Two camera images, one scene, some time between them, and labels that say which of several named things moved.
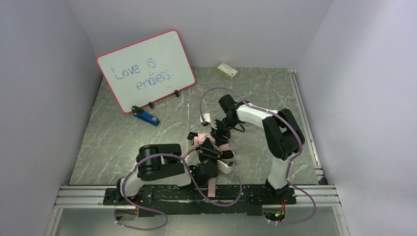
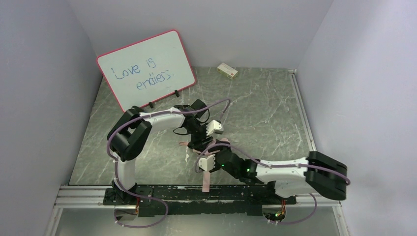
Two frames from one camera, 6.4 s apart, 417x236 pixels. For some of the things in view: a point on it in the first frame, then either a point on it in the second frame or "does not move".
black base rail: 194,201 does not move
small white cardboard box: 227,71 does not move
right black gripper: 220,131 → 218,149
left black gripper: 210,151 → 198,139
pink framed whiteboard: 144,72 does not move
